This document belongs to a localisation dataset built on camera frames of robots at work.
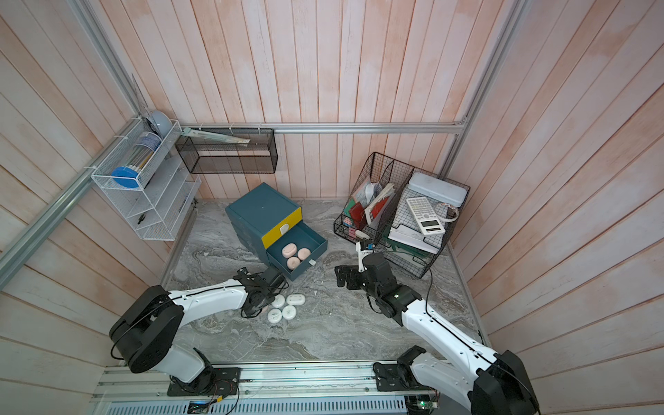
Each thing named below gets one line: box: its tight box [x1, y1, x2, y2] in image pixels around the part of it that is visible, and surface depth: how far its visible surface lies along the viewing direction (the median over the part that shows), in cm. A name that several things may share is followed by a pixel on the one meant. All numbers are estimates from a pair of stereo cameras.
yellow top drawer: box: [261, 206, 303, 249], surface depth 86 cm
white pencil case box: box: [407, 172, 468, 208], surface depth 95 cm
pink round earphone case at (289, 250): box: [281, 242, 298, 259], surface depth 92 cm
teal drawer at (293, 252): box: [265, 221, 329, 282], surface depth 92 cm
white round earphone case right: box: [281, 305, 297, 320], surface depth 87 cm
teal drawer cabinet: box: [224, 182, 327, 281], surface depth 91 cm
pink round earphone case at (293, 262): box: [287, 255, 301, 270], surface depth 90 cm
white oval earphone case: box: [286, 293, 307, 306], surface depth 90 cm
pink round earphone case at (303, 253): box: [297, 248, 312, 262], surface depth 93 cm
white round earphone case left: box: [267, 308, 282, 324], surface depth 86 cm
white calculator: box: [406, 196, 446, 237], surface depth 87 cm
